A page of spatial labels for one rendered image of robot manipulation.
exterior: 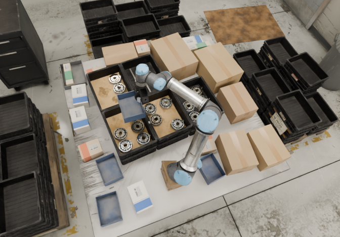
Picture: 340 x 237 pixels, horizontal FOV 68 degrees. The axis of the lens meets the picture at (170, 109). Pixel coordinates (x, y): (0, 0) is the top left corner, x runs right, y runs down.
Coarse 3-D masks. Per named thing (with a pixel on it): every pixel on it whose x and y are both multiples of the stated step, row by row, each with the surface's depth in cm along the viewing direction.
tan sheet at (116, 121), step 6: (120, 114) 206; (108, 120) 202; (114, 120) 203; (120, 120) 203; (138, 120) 204; (114, 126) 200; (120, 126) 200; (126, 126) 201; (138, 126) 202; (144, 126) 202; (132, 132) 199; (114, 138) 195; (126, 138) 196; (132, 138) 196; (144, 138) 197; (150, 138) 197; (138, 144) 194
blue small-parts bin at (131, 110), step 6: (120, 96) 181; (126, 96) 184; (132, 96) 186; (120, 102) 183; (126, 102) 184; (132, 102) 184; (138, 102) 184; (120, 108) 174; (126, 108) 181; (132, 108) 182; (138, 108) 182; (126, 114) 179; (132, 114) 179; (138, 114) 172; (144, 114) 175; (126, 120) 173; (132, 120) 176
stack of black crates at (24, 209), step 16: (16, 176) 198; (32, 176) 207; (0, 192) 196; (16, 192) 202; (32, 192) 203; (48, 192) 220; (0, 208) 190; (16, 208) 197; (32, 208) 198; (48, 208) 208; (0, 224) 183; (16, 224) 191; (32, 224) 183; (48, 224) 203
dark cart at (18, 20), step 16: (0, 0) 256; (16, 0) 252; (0, 16) 245; (16, 16) 246; (0, 32) 235; (16, 32) 233; (32, 32) 284; (0, 48) 243; (16, 48) 250; (32, 48) 261; (0, 64) 259; (16, 64) 266; (32, 64) 272; (16, 80) 285; (32, 80) 293
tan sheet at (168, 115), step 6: (150, 102) 214; (156, 102) 214; (156, 108) 211; (174, 108) 212; (162, 114) 209; (168, 114) 209; (174, 114) 210; (162, 120) 206; (168, 120) 206; (162, 126) 203; (168, 126) 204; (156, 132) 200; (162, 132) 201; (168, 132) 201
